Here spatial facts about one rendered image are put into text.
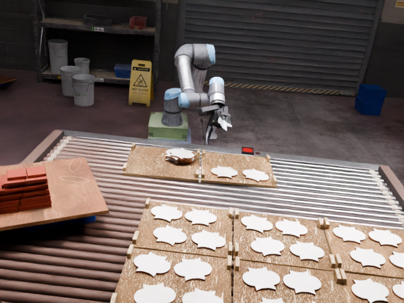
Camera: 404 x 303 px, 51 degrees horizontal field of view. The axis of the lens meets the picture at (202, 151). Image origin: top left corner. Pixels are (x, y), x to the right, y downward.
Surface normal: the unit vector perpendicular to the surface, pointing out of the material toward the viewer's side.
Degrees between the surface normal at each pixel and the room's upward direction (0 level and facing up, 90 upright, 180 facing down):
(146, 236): 0
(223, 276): 0
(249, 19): 85
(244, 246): 0
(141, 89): 77
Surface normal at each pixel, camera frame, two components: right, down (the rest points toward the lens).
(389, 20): 0.04, 0.44
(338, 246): 0.09, -0.90
